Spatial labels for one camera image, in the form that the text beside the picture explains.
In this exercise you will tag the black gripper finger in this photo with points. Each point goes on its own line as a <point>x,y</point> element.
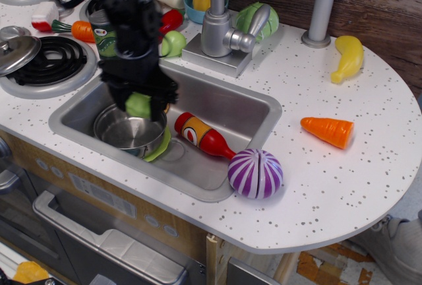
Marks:
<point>120,96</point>
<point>157,106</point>

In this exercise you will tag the green plate under pot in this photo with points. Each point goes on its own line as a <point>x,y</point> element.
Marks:
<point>162,147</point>

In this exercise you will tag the grey oven door handle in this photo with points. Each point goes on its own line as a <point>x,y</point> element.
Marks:
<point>112,254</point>

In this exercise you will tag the white red toy block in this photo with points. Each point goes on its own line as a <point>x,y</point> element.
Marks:
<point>44,15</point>

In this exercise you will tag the back right black burner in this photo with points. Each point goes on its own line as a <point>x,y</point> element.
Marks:
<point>88,8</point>

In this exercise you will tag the green toy pea can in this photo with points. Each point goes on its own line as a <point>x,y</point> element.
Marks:
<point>104,35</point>

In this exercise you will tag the grey vertical pole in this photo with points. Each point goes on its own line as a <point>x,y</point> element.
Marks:
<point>317,35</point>

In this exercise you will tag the silver sink basin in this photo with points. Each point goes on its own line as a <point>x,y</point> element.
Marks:
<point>244,117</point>

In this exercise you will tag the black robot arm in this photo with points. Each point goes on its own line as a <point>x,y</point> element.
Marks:
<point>135,14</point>

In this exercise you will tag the steel pot in sink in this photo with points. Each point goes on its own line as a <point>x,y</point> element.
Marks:
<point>134,135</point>

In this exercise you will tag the black burner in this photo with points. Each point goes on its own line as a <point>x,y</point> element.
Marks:
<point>61,66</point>
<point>88,8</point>

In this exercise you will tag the front left black burner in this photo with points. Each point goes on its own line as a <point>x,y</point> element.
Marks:
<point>61,66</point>

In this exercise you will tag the orange toy carrot half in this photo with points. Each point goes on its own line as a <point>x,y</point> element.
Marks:
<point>336,132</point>

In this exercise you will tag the steel pot lid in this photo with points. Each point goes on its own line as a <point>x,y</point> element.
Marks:
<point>17,52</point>

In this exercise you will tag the yellow object bottom left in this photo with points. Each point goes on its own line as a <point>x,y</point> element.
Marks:
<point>29,271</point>

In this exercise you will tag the grey sneaker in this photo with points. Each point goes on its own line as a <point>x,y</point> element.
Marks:
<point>395,245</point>

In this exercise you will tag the green toy cabbage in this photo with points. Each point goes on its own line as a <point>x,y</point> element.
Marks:
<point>246,17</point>

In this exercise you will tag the purple striped toy onion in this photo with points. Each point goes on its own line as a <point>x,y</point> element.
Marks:
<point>255,174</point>

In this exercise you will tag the light green toy pear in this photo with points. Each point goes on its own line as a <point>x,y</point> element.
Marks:
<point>173,44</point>

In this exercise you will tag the whole toy carrot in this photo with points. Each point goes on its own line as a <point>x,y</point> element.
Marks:
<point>80,30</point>

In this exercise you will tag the light green toy broccoli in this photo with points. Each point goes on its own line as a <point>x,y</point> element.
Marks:
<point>138,105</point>

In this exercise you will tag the silver toy faucet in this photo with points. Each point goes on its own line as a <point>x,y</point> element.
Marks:
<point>221,47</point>

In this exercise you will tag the red toy chili pepper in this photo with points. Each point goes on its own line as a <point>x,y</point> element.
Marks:
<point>170,21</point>

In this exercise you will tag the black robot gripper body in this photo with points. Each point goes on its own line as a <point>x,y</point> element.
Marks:
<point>136,66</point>

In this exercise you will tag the blue toy bowl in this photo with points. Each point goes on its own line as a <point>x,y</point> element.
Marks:
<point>198,16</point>

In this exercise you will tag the red toy ketchup bottle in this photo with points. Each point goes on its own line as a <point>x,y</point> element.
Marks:
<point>203,136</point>

